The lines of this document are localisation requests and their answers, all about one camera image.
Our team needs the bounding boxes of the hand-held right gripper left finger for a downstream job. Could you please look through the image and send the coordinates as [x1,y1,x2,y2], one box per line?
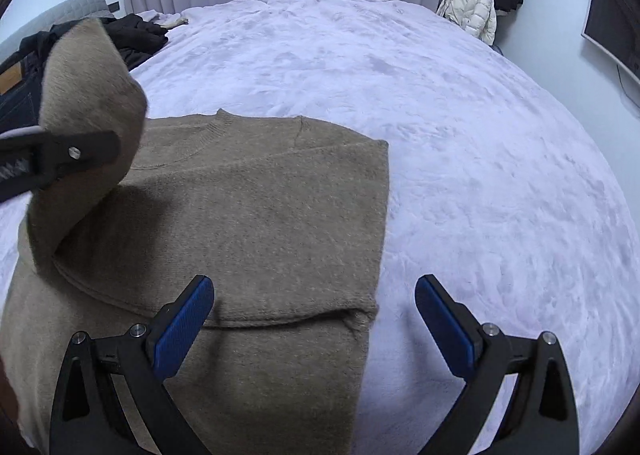
[50,274,216,455]

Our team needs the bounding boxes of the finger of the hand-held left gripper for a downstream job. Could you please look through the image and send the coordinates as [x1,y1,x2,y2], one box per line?
[0,130,122,204]

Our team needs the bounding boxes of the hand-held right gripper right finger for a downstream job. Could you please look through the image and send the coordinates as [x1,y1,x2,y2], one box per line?
[415,274,581,455]

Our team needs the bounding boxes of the brown knit sweater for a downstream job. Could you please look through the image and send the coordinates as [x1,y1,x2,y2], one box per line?
[0,18,391,455]

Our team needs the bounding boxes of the dark blue jeans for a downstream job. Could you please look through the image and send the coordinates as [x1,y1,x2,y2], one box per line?
[0,30,63,136]

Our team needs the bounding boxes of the black bag on bed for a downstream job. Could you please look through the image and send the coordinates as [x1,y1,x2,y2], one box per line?
[102,12,170,71]

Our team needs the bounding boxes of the grey quilted headboard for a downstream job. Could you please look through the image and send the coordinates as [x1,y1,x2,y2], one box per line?
[0,0,117,52]

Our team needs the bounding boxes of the black monitor cable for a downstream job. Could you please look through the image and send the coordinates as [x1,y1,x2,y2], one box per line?
[617,64,640,112]

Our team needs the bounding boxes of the wall-mounted monitor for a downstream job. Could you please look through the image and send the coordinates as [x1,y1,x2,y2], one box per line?
[581,0,640,109]

